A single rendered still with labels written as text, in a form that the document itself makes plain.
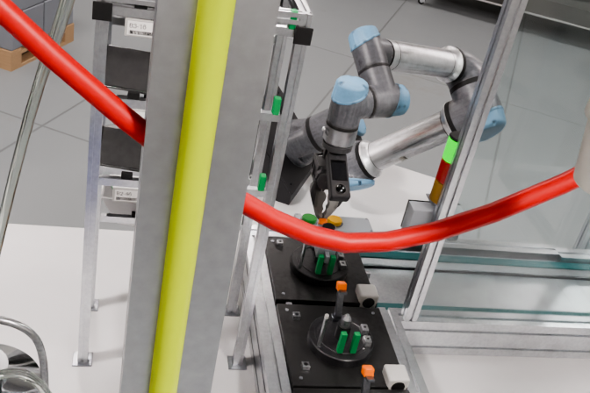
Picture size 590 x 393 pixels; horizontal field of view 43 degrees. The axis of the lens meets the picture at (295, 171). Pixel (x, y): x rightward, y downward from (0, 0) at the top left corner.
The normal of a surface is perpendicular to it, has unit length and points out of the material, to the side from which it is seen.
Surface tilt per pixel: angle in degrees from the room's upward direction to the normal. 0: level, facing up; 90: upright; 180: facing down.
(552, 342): 90
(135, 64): 65
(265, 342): 0
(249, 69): 90
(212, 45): 90
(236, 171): 90
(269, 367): 0
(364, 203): 0
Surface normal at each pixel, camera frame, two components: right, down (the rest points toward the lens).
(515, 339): 0.15, 0.51
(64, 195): 0.18, -0.85
